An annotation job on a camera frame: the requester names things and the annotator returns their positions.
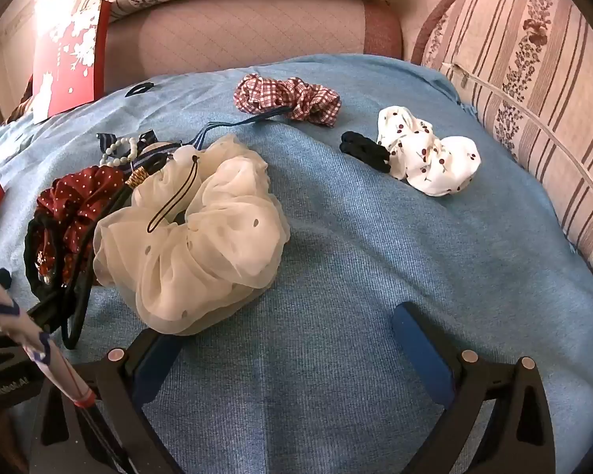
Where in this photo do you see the white sleeved cable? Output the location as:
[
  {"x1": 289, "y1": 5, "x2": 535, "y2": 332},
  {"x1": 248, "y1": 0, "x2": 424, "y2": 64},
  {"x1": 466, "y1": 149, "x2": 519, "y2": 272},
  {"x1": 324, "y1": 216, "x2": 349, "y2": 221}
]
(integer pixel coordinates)
[{"x1": 0, "y1": 257, "x2": 139, "y2": 474}]

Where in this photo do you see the cream organza scrunchie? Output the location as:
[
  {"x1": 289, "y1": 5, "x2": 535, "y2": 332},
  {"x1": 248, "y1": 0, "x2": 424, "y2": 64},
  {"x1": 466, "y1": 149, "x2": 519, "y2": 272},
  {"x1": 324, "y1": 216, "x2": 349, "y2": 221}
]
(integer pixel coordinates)
[{"x1": 93, "y1": 133, "x2": 291, "y2": 337}]

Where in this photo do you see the black cord white bead tie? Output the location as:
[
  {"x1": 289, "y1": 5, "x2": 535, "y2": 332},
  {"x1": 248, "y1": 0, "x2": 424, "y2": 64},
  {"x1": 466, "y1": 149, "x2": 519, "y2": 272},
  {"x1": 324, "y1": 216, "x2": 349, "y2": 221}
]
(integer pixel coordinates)
[{"x1": 145, "y1": 145, "x2": 203, "y2": 234}]

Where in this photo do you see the black ruffled hair tie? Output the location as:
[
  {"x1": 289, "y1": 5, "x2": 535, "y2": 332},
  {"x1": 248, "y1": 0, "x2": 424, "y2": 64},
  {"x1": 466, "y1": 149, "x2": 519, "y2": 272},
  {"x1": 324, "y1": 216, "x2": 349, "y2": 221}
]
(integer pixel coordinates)
[{"x1": 24, "y1": 217, "x2": 65, "y2": 307}]

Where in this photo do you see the red polka dot scrunchie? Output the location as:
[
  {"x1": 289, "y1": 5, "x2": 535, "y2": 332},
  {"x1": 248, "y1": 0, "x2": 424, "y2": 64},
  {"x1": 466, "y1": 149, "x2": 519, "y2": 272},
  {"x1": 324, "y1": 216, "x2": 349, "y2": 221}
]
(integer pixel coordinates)
[{"x1": 36, "y1": 165, "x2": 129, "y2": 287}]

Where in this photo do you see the pink sofa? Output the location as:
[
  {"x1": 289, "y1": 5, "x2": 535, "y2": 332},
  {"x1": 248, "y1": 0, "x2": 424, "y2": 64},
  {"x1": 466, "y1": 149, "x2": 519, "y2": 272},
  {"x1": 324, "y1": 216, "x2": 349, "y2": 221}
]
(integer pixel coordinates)
[{"x1": 99, "y1": 0, "x2": 406, "y2": 94}]

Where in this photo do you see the pearl bead hair tie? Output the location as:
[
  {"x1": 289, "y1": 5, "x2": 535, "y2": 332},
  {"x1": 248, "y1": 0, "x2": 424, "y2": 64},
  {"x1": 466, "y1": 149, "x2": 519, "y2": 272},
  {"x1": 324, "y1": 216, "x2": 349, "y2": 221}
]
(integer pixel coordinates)
[{"x1": 99, "y1": 135, "x2": 142, "y2": 169}]

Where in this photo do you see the red floral box lid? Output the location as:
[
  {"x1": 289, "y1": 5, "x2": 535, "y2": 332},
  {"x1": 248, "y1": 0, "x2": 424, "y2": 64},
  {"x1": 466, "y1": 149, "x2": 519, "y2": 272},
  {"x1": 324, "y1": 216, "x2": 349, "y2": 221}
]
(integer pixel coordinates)
[{"x1": 32, "y1": 1, "x2": 110, "y2": 124}]

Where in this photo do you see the blue blanket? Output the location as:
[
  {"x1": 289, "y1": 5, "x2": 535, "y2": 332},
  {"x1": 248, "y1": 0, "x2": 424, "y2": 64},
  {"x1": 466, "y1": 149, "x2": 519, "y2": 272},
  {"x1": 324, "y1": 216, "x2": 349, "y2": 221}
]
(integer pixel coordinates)
[{"x1": 0, "y1": 54, "x2": 593, "y2": 474}]

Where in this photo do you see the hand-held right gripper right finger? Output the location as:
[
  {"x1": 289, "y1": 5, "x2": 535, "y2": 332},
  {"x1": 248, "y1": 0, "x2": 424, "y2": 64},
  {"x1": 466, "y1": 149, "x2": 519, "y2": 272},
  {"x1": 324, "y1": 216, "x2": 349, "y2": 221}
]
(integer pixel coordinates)
[{"x1": 391, "y1": 301, "x2": 557, "y2": 474}]

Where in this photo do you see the navy elastic hair cord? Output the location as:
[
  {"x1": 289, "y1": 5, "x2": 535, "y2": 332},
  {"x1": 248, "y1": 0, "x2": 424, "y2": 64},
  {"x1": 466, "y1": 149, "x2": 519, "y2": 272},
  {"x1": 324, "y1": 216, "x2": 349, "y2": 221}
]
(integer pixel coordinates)
[{"x1": 194, "y1": 105, "x2": 296, "y2": 151}]

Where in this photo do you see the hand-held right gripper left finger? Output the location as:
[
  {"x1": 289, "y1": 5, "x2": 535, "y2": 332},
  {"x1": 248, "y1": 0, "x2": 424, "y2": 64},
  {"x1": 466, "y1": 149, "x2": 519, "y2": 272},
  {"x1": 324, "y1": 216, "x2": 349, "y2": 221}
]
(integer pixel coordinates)
[{"x1": 30, "y1": 328, "x2": 183, "y2": 474}]

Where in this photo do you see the red plaid scrunchie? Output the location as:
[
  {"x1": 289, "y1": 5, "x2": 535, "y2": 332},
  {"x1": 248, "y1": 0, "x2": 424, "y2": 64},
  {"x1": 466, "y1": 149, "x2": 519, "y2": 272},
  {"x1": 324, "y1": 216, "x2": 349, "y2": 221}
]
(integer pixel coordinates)
[{"x1": 234, "y1": 73, "x2": 343, "y2": 128}]

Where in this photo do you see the thick black hair tie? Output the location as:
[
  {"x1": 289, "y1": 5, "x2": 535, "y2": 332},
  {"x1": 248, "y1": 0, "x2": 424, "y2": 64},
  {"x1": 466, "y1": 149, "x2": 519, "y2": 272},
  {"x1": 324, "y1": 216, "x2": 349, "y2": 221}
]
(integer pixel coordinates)
[{"x1": 340, "y1": 131, "x2": 392, "y2": 173}]

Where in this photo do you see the striped bow hair clip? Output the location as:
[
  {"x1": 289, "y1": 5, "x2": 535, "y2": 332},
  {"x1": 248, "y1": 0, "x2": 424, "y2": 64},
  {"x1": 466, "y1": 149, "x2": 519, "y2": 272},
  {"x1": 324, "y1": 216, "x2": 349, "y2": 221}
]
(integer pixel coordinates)
[{"x1": 96, "y1": 130, "x2": 179, "y2": 188}]

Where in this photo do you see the white cherry print scrunchie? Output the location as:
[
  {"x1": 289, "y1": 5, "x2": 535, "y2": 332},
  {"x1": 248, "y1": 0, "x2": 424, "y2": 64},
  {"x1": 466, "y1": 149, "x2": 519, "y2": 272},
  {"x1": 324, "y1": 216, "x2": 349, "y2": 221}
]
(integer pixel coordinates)
[{"x1": 376, "y1": 105, "x2": 482, "y2": 197}]

